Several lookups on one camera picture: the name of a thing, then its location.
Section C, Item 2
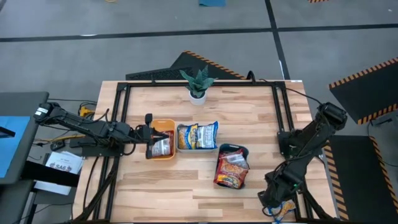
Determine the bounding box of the white plant pot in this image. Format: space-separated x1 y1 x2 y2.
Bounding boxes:
188 90 207 106

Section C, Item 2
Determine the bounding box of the teal plastic bin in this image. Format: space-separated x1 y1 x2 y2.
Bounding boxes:
217 142 250 188

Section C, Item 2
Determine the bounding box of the grey desk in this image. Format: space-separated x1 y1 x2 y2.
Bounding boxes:
0 91 50 224

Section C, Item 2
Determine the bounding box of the blue yellow ramen noodle pack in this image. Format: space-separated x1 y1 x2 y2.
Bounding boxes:
177 123 199 151
267 199 297 223
195 121 220 150

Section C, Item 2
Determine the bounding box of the black aluminium table frame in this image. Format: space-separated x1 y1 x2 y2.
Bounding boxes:
73 80 337 224

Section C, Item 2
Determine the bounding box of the white paper sheet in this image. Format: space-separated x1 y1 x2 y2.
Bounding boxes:
33 151 85 197

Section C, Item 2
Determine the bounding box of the small black box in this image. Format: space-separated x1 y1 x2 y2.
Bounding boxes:
49 139 67 152

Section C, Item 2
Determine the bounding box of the green snake plant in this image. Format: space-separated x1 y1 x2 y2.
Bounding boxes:
179 65 218 99

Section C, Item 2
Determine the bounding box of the blue floor mat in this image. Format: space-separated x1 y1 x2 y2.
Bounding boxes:
198 0 226 7

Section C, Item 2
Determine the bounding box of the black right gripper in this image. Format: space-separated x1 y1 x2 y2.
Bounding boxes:
257 186 285 218

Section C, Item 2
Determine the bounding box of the white plastic bin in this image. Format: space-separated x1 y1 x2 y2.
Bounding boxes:
175 122 220 154

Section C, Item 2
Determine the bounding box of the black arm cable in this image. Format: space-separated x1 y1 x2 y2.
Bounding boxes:
284 86 325 106

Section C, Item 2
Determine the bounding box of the yellow plastic bin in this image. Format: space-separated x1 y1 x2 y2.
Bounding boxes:
145 118 177 161

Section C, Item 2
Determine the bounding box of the black ribbed floor mat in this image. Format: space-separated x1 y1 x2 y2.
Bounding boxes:
125 66 194 82

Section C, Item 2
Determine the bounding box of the red ramen noodle pack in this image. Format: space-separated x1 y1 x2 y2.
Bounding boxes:
218 148 250 171
213 161 250 190

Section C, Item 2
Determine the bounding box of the orange ramen noodle pack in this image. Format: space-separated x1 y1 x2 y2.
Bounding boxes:
151 130 175 158

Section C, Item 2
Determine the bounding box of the yellow connector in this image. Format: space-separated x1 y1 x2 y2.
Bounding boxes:
78 105 95 118

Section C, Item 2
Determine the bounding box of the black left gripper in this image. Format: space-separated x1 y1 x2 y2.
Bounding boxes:
136 124 170 160

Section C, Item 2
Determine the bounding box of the black hazard-striped floor mat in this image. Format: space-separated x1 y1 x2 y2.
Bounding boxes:
170 50 249 81
322 134 398 222
328 57 398 126

